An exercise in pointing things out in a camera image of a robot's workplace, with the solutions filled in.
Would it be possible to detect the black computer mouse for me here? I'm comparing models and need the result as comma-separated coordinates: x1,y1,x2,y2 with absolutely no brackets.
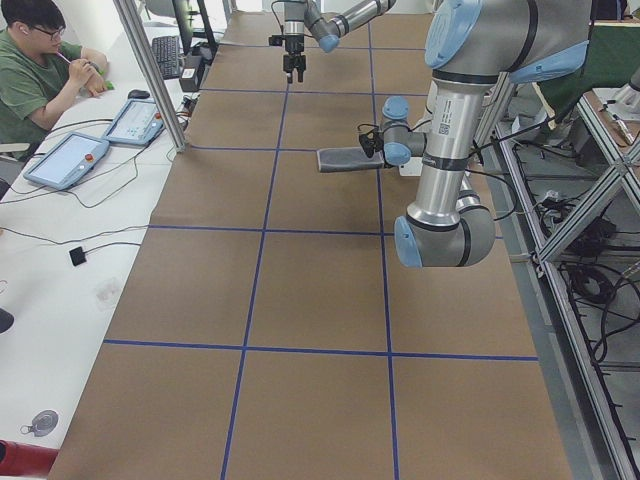
127,89,150,99

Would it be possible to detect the aluminium frame post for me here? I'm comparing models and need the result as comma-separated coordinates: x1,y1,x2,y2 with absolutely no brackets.
113,0,186,152

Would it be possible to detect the pink and grey microfibre towel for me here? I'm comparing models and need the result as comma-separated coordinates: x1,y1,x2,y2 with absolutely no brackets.
317,147,384,173

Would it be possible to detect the black monitor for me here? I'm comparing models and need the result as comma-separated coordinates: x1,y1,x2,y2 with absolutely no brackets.
172,0,218,57

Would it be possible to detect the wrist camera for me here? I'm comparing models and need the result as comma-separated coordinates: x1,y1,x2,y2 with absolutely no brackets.
268,35,284,46
358,127,384,158

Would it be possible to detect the small black square device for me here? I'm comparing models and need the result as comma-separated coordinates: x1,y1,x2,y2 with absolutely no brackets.
69,246,88,267

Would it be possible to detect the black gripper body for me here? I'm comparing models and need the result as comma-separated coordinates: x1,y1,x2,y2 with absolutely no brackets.
283,35,306,73

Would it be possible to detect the teach pendant near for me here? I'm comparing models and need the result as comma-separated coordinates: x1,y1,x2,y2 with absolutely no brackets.
23,132,109,190

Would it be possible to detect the black keyboard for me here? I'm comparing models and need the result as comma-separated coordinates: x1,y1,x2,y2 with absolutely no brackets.
151,35,181,80

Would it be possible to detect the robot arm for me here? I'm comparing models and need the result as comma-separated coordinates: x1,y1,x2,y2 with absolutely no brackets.
384,1,592,268
269,0,396,84

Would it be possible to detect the teach pendant far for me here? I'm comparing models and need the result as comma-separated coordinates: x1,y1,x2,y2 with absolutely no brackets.
102,98,164,146

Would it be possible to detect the teach pendant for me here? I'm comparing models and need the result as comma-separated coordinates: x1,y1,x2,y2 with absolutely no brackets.
23,132,109,190
102,98,164,146

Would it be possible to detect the black box with label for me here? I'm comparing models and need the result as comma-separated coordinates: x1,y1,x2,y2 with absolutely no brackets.
179,55,205,93

